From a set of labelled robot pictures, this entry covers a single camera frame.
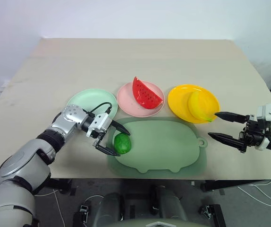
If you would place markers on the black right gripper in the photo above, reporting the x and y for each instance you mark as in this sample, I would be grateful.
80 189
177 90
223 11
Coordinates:
250 136

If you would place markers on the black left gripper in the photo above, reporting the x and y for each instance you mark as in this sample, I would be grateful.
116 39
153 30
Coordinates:
100 138

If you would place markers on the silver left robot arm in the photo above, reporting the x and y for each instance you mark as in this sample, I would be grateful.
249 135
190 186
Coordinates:
64 120

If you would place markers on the pink plate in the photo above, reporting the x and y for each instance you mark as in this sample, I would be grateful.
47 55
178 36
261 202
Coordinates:
126 101

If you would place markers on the light green plate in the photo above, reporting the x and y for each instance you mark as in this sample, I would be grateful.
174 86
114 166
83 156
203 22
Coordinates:
90 97

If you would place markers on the yellow plate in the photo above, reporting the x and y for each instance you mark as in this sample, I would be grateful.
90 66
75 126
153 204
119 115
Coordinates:
180 99

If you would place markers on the green round fruit toy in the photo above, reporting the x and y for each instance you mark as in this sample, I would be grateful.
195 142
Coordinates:
122 143

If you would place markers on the yellow banana toy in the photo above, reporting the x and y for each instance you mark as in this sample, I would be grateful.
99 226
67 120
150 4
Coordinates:
199 104

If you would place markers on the green pig-shaped silicone mat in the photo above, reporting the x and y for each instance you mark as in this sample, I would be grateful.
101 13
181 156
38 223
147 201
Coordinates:
161 142

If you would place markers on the red watermelon slice toy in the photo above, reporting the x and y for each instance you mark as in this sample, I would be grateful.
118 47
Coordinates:
145 94

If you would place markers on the dark rounded grey shape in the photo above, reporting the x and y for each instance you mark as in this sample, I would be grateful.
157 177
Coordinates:
110 208
171 203

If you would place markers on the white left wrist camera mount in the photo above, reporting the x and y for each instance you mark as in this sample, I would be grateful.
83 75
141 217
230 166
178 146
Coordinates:
100 121

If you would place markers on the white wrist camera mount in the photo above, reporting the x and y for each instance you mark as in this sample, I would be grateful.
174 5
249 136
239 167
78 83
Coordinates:
100 121
268 116

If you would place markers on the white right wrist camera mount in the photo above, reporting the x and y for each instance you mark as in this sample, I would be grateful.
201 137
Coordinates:
268 116

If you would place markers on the black table frame bar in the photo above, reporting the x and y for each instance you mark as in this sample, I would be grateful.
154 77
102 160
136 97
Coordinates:
60 184
232 185

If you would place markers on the black caster bracket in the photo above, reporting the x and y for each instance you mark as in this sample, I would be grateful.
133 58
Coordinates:
206 210
83 210

